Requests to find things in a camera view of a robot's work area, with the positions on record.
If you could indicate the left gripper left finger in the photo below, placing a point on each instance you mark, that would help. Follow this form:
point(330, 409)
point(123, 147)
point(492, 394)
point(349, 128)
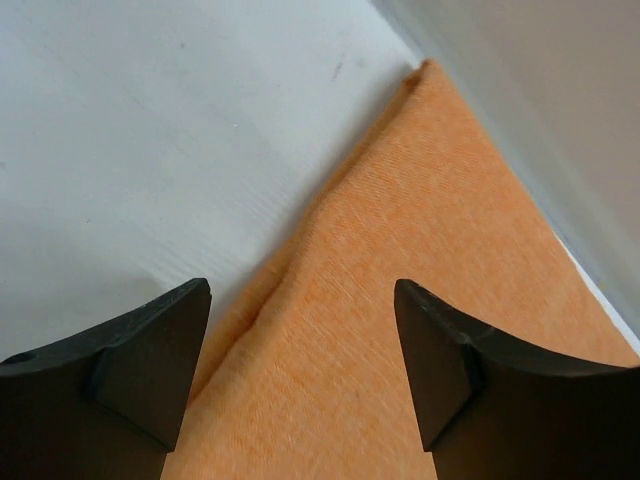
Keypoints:
point(108, 402)

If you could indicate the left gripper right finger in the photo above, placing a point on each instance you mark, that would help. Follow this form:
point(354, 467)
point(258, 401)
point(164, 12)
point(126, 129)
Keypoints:
point(492, 406)

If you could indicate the orange cloth placemat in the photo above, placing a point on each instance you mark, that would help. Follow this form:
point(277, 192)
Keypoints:
point(304, 378)

